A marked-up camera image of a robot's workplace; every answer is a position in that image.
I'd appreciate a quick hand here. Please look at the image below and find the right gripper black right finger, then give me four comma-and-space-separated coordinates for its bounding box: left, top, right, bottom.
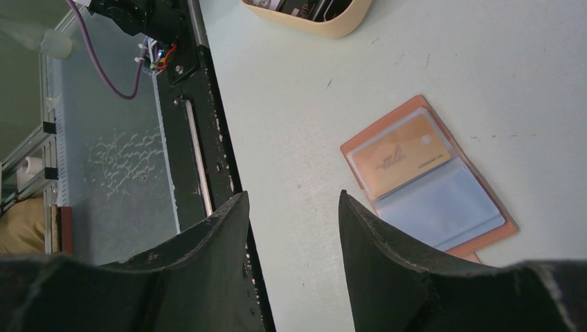
338, 191, 508, 331

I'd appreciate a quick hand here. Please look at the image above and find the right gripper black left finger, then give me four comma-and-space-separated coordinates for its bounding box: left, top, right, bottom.
109, 192, 265, 331

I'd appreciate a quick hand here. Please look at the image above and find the tan credit card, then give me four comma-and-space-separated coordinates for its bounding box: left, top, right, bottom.
347, 109, 452, 199

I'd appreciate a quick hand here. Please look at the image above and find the yellow oval tray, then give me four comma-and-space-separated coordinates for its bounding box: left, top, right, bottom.
242, 1, 372, 39

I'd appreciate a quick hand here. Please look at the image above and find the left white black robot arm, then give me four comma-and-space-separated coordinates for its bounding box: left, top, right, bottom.
88, 0, 195, 46

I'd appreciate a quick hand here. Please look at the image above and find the credit card stack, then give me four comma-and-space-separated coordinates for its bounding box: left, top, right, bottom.
247, 0, 352, 22

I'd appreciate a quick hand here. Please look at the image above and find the aluminium frame rail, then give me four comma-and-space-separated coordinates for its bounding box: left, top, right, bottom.
1, 15, 73, 255

